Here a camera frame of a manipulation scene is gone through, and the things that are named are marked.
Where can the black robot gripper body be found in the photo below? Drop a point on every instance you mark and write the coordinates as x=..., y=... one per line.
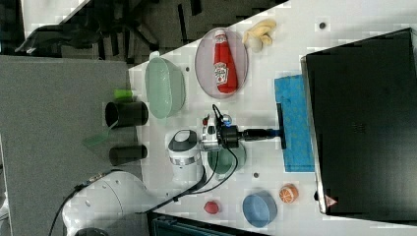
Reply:
x=229, y=136

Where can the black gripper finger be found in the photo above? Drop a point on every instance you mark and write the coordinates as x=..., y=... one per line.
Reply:
x=252, y=135

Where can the blue glass oven door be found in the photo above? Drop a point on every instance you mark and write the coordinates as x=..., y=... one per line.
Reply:
x=291, y=102

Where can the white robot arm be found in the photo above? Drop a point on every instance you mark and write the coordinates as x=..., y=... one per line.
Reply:
x=108, y=197

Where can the black silver toaster oven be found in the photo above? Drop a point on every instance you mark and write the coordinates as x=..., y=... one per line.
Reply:
x=362, y=112

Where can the green metal mug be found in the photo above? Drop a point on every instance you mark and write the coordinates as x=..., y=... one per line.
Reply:
x=224, y=161

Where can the red ketchup bottle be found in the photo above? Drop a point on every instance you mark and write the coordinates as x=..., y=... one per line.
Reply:
x=224, y=68

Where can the orange slice toy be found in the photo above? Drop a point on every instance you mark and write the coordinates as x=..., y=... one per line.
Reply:
x=288, y=193

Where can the red green strawberry toy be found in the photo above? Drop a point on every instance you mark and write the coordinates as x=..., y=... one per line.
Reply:
x=211, y=207

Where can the blue cup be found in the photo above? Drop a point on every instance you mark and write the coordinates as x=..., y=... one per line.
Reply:
x=259, y=209

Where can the green perforated colander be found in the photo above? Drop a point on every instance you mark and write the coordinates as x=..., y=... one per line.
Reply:
x=165, y=86

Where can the peeled banana toy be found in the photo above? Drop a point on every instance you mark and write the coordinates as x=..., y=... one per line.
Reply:
x=258, y=35

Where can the large black bowl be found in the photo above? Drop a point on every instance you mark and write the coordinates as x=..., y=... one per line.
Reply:
x=126, y=114

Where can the small black cup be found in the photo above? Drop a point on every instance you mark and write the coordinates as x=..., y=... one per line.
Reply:
x=123, y=155

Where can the lime green cup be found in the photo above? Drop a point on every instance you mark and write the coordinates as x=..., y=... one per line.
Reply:
x=123, y=94

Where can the green slotted spatula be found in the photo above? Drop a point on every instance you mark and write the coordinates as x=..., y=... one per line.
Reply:
x=99, y=138

